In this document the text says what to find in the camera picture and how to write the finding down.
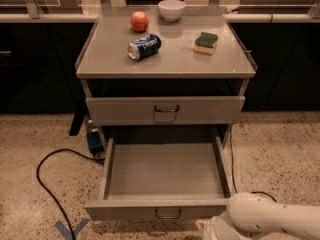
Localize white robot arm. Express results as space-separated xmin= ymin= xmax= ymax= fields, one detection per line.
xmin=196 ymin=192 xmax=320 ymax=240

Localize grey drawer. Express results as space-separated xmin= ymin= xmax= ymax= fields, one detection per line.
xmin=85 ymin=138 xmax=235 ymax=221
xmin=86 ymin=96 xmax=245 ymax=126

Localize blue Pepsi can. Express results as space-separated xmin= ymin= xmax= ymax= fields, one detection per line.
xmin=127 ymin=34 xmax=161 ymax=61

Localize black cable left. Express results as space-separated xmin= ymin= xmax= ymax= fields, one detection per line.
xmin=35 ymin=148 xmax=106 ymax=240

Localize black cable right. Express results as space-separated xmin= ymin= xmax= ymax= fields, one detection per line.
xmin=228 ymin=130 xmax=278 ymax=203

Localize orange round fruit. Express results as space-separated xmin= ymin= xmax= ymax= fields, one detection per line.
xmin=130 ymin=11 xmax=149 ymax=32

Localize black cable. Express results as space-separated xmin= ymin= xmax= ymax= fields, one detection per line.
xmin=35 ymin=148 xmax=106 ymax=240
xmin=228 ymin=130 xmax=278 ymax=203

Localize dark lower counter cabinets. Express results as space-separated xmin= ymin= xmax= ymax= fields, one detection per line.
xmin=0 ymin=23 xmax=320 ymax=113

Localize grey drawer cabinet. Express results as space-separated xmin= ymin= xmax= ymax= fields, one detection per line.
xmin=74 ymin=5 xmax=258 ymax=198

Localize white bowl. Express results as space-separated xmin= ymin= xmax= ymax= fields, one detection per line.
xmin=158 ymin=0 xmax=186 ymax=22

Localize blue power adapter box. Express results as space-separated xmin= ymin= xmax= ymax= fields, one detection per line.
xmin=86 ymin=130 xmax=104 ymax=155

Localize grey top drawer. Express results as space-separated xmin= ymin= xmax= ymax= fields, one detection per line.
xmin=86 ymin=96 xmax=245 ymax=126

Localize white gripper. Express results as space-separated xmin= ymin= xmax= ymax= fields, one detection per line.
xmin=195 ymin=215 xmax=248 ymax=240

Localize green yellow sponge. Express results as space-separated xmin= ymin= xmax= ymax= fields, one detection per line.
xmin=194 ymin=32 xmax=218 ymax=55

